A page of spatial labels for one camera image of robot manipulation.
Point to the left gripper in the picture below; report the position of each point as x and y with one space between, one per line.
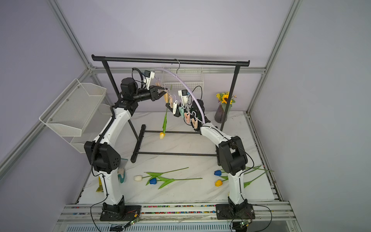
154 93

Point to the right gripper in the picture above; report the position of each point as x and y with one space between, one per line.
178 113

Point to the yellow tulip group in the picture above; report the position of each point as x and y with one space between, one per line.
219 183
164 126

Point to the white tulip group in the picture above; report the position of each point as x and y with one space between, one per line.
154 175

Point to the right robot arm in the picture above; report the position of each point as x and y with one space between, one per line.
230 152

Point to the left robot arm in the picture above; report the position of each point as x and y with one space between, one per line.
101 153

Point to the black clothes rack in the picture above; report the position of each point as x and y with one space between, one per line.
174 61

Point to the dark ribbed vase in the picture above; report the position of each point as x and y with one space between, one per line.
219 114

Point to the sunflower bouquet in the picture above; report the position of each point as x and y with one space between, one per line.
224 96

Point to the blue tulip left group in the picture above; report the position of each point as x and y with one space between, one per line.
167 181

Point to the blue tulip group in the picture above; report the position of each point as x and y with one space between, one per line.
167 181
221 174

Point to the teal green glove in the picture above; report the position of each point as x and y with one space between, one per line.
121 173

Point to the blue tulip right group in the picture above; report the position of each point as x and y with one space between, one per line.
221 174

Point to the white mesh two-tier shelf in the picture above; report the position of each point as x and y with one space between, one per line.
78 114

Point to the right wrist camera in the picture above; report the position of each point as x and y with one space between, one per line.
183 94

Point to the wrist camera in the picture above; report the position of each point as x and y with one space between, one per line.
183 94
149 75

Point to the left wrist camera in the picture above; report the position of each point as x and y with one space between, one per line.
149 75

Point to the white wire wall basket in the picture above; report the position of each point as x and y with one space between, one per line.
194 79

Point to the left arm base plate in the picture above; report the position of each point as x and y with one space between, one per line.
119 213

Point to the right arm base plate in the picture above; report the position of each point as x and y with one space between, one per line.
226 211

